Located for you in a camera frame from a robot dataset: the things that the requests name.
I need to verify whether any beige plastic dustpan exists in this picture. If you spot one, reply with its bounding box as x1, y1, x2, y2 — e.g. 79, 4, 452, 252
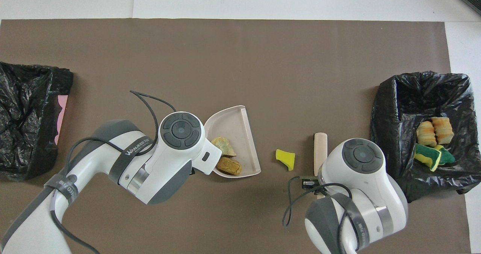
203, 105, 262, 178

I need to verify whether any flat black trash bag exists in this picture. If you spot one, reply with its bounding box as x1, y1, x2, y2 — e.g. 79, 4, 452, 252
0, 62, 74, 181

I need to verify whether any beige hand brush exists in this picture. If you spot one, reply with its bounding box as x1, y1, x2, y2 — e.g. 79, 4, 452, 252
313, 132, 328, 178

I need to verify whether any brown table mat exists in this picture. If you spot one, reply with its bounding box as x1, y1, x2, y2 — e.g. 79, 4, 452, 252
0, 18, 472, 254

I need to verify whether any tall black bag bin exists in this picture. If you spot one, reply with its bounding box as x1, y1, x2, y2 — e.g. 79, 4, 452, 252
370, 70, 481, 204

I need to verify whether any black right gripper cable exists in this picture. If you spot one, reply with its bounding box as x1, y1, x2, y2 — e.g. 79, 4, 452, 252
283, 176, 352, 226

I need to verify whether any pink bin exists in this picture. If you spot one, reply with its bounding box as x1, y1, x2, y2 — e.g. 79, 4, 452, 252
54, 95, 69, 144

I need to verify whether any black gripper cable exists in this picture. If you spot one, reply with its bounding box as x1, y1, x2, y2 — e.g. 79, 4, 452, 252
283, 176, 352, 226
49, 91, 177, 254

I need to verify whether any pale foam scrap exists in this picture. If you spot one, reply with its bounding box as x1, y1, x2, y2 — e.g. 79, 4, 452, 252
431, 116, 455, 145
210, 136, 237, 157
416, 121, 437, 148

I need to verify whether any brown nugget toy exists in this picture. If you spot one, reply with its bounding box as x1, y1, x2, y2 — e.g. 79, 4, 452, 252
215, 156, 243, 176

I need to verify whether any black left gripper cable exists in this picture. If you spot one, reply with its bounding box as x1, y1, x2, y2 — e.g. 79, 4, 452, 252
49, 91, 177, 254

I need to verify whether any small yellow sponge piece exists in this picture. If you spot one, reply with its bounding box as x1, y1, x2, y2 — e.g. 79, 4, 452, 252
275, 149, 296, 171

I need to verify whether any notched yellow sponge piece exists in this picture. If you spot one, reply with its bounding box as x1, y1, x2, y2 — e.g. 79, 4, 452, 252
413, 143, 442, 172

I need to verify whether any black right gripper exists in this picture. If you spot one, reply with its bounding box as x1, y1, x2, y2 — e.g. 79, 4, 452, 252
302, 176, 324, 194

